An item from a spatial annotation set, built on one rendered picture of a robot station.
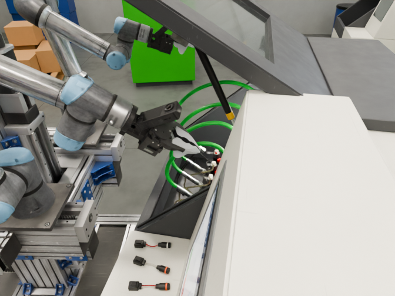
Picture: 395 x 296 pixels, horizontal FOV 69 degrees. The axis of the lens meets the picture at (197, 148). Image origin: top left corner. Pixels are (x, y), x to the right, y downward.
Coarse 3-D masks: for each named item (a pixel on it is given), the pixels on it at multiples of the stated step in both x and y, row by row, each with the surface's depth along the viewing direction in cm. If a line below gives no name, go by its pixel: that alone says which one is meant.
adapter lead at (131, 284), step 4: (132, 284) 85; (136, 284) 85; (140, 284) 86; (156, 284) 86; (160, 284) 85; (164, 284) 85; (168, 284) 85; (128, 288) 85; (132, 288) 85; (136, 288) 85; (140, 288) 85; (156, 288) 85; (160, 288) 85; (164, 288) 85; (168, 288) 85
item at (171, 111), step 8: (168, 104) 69; (176, 104) 68; (144, 112) 73; (152, 112) 71; (160, 112) 69; (168, 112) 68; (176, 112) 67; (144, 120) 70; (152, 120) 69; (160, 120) 69; (168, 120) 69; (144, 128) 72
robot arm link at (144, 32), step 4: (140, 28) 128; (144, 28) 129; (148, 28) 129; (140, 32) 129; (144, 32) 129; (148, 32) 130; (140, 36) 130; (144, 36) 130; (140, 40) 131; (144, 40) 131
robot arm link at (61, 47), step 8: (48, 0) 121; (56, 0) 128; (56, 8) 126; (48, 32) 128; (48, 40) 131; (56, 40) 130; (64, 40) 132; (56, 48) 132; (64, 48) 133; (56, 56) 135; (64, 56) 134; (72, 56) 137; (64, 64) 136; (72, 64) 138; (64, 72) 139; (72, 72) 139; (80, 72) 142; (64, 80) 142
